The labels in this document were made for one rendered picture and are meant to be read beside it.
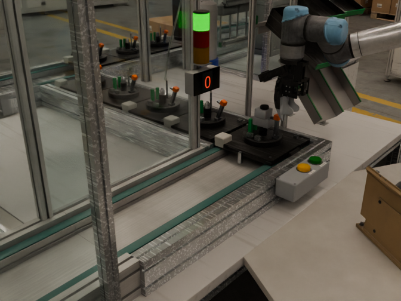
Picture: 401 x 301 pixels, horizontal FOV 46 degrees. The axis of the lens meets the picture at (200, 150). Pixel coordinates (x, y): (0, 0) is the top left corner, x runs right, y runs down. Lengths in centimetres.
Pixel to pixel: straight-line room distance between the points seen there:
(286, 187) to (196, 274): 40
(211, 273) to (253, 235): 20
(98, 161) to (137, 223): 48
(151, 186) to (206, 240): 28
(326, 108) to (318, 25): 50
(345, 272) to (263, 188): 33
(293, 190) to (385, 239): 29
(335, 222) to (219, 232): 36
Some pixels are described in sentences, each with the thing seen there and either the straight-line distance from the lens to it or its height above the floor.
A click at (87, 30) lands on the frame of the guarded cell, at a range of 78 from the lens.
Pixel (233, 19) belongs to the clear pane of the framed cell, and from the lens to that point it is 275.
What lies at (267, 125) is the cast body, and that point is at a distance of 161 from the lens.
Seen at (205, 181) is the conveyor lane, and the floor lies 92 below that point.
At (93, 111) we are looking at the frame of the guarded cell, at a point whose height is 136.
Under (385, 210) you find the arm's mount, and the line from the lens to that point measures 132.
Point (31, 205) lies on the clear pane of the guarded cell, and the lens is 82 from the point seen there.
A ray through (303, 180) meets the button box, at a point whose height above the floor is 96.
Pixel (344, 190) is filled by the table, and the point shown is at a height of 86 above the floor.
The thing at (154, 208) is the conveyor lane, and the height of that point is 92.
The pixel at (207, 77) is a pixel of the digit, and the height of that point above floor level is 122.
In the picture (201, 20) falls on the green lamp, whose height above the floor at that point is 139.
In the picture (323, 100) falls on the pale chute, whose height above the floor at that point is 104.
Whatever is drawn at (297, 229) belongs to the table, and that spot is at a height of 86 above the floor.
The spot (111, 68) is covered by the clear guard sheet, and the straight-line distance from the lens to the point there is 129.
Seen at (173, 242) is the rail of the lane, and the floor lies 96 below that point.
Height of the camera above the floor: 164
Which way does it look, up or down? 25 degrees down
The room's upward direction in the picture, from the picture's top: straight up
